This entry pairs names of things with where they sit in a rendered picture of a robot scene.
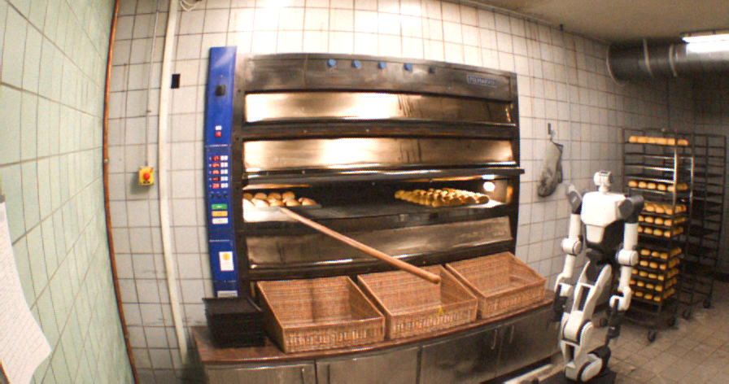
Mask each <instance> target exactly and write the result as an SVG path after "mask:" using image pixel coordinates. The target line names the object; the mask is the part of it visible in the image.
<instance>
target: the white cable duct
mask: <svg viewBox="0 0 729 384"><path fill-rule="evenodd" d="M178 2H179V0H172V1H171V6H170V12H169V18H168V30H167V36H166V43H165V51H164V65H163V75H162V85H161V97H160V112H159V196H160V211H161V222H162V232H163V240H164V255H165V262H166V269H167V274H168V285H169V291H170V296H171V301H172V310H173V315H174V320H175V325H176V329H177V337H178V341H179V345H180V349H181V356H182V360H183V364H190V358H189V354H188V350H187V346H186V338H185V334H184V330H183V325H182V320H181V312H180V307H179V302H178V297H177V287H176V281H175V275H174V268H173V261H172V248H171V240H170V231H169V221H168V195H167V165H166V145H167V115H168V88H169V77H170V68H171V59H172V45H173V38H174V31H175V24H176V18H177V7H178Z"/></svg>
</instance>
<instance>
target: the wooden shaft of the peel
mask: <svg viewBox="0 0 729 384"><path fill-rule="evenodd" d="M282 212H284V213H286V214H287V215H289V216H291V217H293V218H295V219H296V220H299V221H301V222H303V223H304V224H306V225H308V226H310V227H312V228H314V229H316V230H318V231H320V232H322V233H324V234H326V235H328V236H330V237H332V238H334V239H336V240H338V241H340V242H342V243H345V244H347V245H348V246H350V247H353V248H355V249H357V250H358V251H362V252H364V253H365V254H367V255H370V256H372V257H374V258H376V259H378V260H381V261H383V262H385V263H387V264H389V265H392V266H394V267H396V268H399V269H401V270H403V271H405V272H407V273H410V274H412V275H414V276H416V277H419V278H421V279H424V280H426V281H429V282H431V283H433V284H439V283H440V281H441V278H440V277H439V276H437V275H434V274H433V273H429V272H427V271H425V270H423V269H420V268H417V267H415V266H412V265H411V264H407V263H405V262H403V261H401V260H397V259H396V258H393V257H391V256H388V255H386V254H383V253H381V252H380V251H376V250H374V249H373V248H370V247H367V246H365V245H363V244H361V243H359V242H356V241H354V240H352V239H350V238H347V237H345V236H343V235H341V234H339V233H336V232H334V231H333V230H330V229H327V228H326V227H324V226H322V225H319V224H317V223H315V222H313V221H311V220H309V219H307V218H305V217H303V216H301V215H299V214H297V213H295V212H293V211H291V210H289V209H287V208H285V207H283V208H282Z"/></svg>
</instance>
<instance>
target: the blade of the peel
mask: <svg viewBox="0 0 729 384"><path fill-rule="evenodd" d="M284 207H286V208H287V209H289V210H303V209H321V204H319V203H317V204H310V205H291V206H284ZM243 209H244V211H245V212H264V211H277V206H271V207H244V208H243Z"/></svg>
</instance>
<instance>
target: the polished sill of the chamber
mask: <svg viewBox="0 0 729 384"><path fill-rule="evenodd" d="M508 210H512V204H509V203H504V204H496V205H488V206H480V207H464V208H456V209H447V210H438V211H428V212H410V213H400V214H390V215H378V216H354V217H340V218H325V219H309V220H311V221H313V222H315V223H317V224H319V225H322V226H324V227H339V226H353V225H374V224H385V223H395V222H404V221H413V220H429V219H438V218H445V217H454V216H467V215H474V214H482V213H489V212H502V211H508ZM244 225H245V230H270V229H309V228H311V227H310V226H308V225H306V224H304V223H303V222H301V221H299V220H269V221H244Z"/></svg>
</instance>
